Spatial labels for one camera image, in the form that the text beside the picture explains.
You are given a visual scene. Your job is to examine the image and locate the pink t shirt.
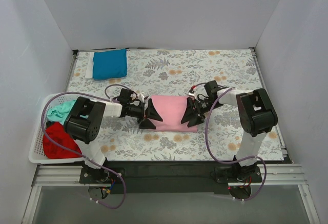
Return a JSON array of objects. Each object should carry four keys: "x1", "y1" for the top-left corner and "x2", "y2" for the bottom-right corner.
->
[{"x1": 150, "y1": 95, "x2": 197, "y2": 133}]

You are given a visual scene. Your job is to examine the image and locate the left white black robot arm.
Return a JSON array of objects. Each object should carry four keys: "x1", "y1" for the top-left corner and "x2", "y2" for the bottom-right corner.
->
[{"x1": 64, "y1": 88, "x2": 163, "y2": 183}]

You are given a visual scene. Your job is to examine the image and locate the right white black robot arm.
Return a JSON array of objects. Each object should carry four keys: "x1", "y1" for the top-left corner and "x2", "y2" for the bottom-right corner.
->
[{"x1": 180, "y1": 80, "x2": 278, "y2": 182}]

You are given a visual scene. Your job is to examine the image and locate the floral table cloth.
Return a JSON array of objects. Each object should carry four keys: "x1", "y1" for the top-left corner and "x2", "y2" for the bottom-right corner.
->
[{"x1": 64, "y1": 48, "x2": 285, "y2": 162}]

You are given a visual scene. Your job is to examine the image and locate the folded blue t shirt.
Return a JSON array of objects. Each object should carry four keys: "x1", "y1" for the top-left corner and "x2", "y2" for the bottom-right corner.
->
[{"x1": 93, "y1": 49, "x2": 128, "y2": 80}]

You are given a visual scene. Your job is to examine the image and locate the teal t shirt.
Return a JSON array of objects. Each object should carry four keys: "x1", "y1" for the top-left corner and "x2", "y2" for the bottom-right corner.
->
[{"x1": 47, "y1": 100, "x2": 76, "y2": 125}]

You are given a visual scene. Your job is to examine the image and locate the red t shirt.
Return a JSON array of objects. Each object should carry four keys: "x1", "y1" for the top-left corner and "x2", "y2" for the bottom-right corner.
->
[{"x1": 42, "y1": 121, "x2": 83, "y2": 159}]

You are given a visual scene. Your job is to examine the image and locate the white plastic laundry basket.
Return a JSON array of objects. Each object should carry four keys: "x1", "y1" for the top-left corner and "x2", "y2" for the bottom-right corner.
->
[{"x1": 28, "y1": 92, "x2": 90, "y2": 165}]

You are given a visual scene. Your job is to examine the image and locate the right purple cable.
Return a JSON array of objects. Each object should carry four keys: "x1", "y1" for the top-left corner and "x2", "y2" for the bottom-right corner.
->
[{"x1": 191, "y1": 82, "x2": 266, "y2": 202}]

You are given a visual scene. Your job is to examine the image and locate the purple cable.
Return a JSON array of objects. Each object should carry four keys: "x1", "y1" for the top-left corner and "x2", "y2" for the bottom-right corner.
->
[
  {"x1": 191, "y1": 82, "x2": 266, "y2": 202},
  {"x1": 40, "y1": 84, "x2": 144, "y2": 209}
]

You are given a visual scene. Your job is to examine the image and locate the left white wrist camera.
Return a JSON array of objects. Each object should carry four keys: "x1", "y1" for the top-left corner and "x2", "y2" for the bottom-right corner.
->
[{"x1": 138, "y1": 92, "x2": 149, "y2": 102}]

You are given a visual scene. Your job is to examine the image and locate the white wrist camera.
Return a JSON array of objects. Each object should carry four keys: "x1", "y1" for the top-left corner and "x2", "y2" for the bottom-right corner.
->
[
  {"x1": 138, "y1": 92, "x2": 149, "y2": 102},
  {"x1": 188, "y1": 87, "x2": 197, "y2": 99}
]

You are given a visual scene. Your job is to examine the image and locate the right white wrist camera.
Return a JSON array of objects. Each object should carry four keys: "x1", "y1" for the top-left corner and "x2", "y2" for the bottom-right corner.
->
[{"x1": 188, "y1": 87, "x2": 197, "y2": 99}]

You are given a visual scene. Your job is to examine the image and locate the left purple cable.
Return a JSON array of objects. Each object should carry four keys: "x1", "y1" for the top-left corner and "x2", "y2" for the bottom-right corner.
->
[{"x1": 40, "y1": 84, "x2": 144, "y2": 209}]

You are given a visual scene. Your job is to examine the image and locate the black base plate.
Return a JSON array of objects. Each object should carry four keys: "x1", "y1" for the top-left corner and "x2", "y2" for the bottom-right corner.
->
[{"x1": 79, "y1": 161, "x2": 264, "y2": 194}]

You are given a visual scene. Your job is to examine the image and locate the aluminium frame rail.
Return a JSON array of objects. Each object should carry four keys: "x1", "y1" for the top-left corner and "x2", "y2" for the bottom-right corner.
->
[{"x1": 32, "y1": 165, "x2": 85, "y2": 187}]

